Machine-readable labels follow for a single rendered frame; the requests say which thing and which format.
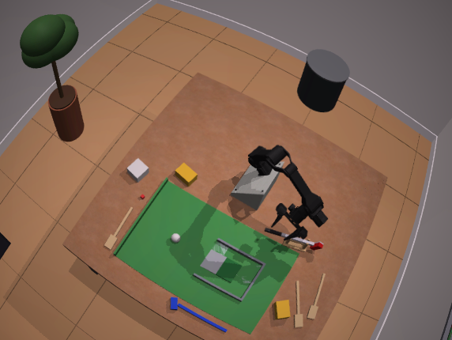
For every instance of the green putting mat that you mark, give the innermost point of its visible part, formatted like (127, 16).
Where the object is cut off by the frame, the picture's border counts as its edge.
(151, 251)

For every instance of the yellow block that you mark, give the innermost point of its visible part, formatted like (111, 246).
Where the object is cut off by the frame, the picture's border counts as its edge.
(185, 174)
(281, 309)

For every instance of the white golf ball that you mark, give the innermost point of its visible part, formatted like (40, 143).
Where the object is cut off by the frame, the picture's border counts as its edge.
(175, 237)

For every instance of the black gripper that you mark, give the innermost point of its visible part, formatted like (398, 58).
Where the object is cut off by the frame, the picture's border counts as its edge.
(296, 217)

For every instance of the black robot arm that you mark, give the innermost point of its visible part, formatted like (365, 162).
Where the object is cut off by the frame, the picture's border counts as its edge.
(264, 160)

